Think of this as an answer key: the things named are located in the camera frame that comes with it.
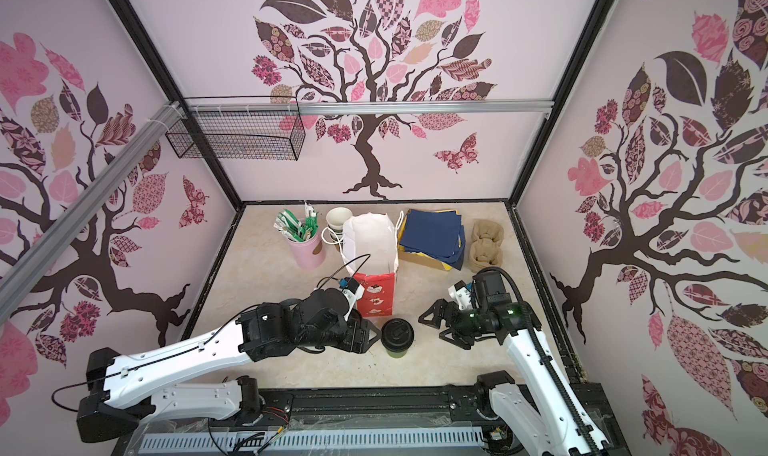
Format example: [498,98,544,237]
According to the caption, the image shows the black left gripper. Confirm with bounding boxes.
[300,315,382,353]

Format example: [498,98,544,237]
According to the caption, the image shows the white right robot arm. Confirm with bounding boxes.
[418,267,613,455]

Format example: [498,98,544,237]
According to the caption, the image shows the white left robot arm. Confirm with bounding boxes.
[76,277,381,443]

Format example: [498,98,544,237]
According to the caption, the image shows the red white paper takeout bag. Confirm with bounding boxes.
[320,211,404,319]

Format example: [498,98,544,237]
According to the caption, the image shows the pink plastic straw holder cup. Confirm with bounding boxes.
[288,234,326,271]

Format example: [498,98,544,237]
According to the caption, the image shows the brown pulp cup carriers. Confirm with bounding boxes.
[468,219,504,272]

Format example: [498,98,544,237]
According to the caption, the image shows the navy blue paper bags stack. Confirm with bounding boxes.
[398,209,466,271]

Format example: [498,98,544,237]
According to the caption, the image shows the stack of green paper cups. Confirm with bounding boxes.
[326,207,353,244]

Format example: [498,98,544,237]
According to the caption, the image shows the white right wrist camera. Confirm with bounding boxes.
[448,281,476,311]

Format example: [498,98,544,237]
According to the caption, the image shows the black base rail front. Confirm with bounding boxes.
[113,383,613,456]

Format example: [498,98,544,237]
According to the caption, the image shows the black wire mesh basket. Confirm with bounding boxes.
[165,96,307,161]

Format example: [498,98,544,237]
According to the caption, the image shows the white slotted cable duct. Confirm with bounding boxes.
[136,427,487,455]

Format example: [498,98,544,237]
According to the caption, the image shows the aluminium horizontal rail back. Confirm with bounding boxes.
[188,99,554,116]

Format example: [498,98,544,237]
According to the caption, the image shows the aluminium diagonal rail left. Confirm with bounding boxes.
[1,102,183,321]

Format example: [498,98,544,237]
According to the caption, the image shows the black vertical frame post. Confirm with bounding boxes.
[107,0,244,211]

